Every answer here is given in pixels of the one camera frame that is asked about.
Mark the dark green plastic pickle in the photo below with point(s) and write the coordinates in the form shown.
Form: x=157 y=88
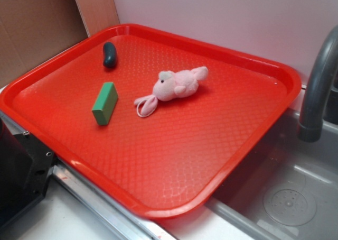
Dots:
x=110 y=55

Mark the red plastic tray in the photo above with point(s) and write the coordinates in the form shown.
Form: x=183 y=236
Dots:
x=168 y=163

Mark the pink plush bunny toy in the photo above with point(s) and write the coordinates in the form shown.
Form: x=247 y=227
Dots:
x=171 y=85

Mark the green rectangular block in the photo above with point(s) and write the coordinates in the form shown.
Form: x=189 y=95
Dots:
x=105 y=103

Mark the grey plastic sink basin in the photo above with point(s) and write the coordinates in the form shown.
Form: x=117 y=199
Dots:
x=284 y=188

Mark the grey toy faucet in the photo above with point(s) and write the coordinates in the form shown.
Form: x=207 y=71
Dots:
x=320 y=99

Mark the brown cardboard panel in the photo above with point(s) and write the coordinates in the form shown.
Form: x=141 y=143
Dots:
x=33 y=31

